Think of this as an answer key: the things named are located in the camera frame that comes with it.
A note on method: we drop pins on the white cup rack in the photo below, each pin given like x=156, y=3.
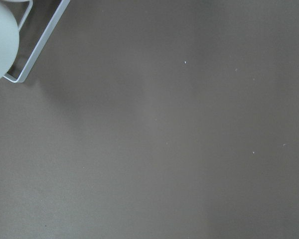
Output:
x=36, y=21

